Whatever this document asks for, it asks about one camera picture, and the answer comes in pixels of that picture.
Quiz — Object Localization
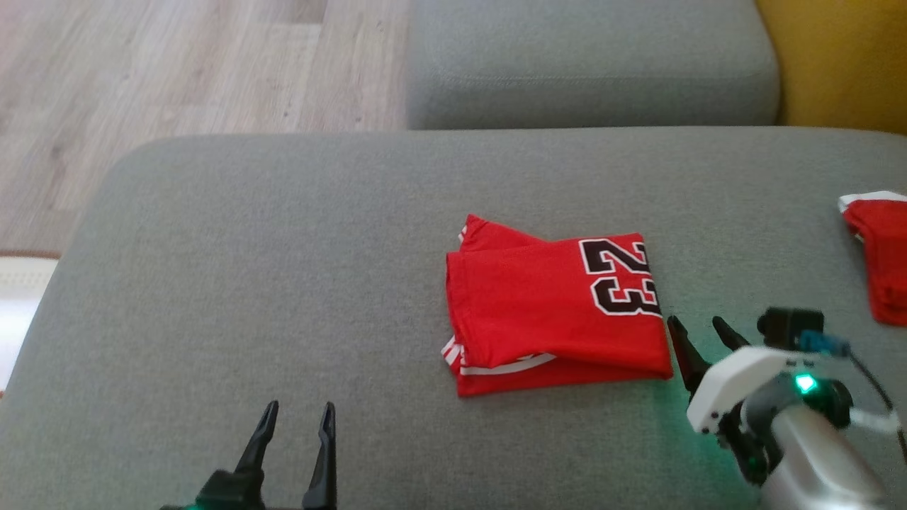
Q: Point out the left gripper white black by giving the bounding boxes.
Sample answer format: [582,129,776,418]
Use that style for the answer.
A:
[159,400,338,510]

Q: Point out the red white mesh basketball jersey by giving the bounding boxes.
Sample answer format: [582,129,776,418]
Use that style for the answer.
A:
[441,215,675,398]

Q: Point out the red shorts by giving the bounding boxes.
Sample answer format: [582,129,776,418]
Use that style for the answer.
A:
[838,190,907,327]

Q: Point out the small grey sofa cushion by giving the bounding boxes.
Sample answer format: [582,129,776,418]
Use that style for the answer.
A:
[405,0,781,131]

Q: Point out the white rug with brown edge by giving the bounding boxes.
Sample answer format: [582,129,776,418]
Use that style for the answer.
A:
[0,249,62,397]

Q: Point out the large grey sofa seat cushion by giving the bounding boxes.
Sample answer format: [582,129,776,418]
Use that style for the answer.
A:
[0,126,907,510]

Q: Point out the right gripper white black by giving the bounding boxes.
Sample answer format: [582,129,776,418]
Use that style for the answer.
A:
[666,315,809,487]

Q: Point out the yellow pillow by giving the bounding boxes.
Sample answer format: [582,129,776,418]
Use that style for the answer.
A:
[755,0,907,136]

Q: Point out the blue right camera cable plug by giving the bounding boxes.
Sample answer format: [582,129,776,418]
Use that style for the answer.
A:
[799,329,852,358]

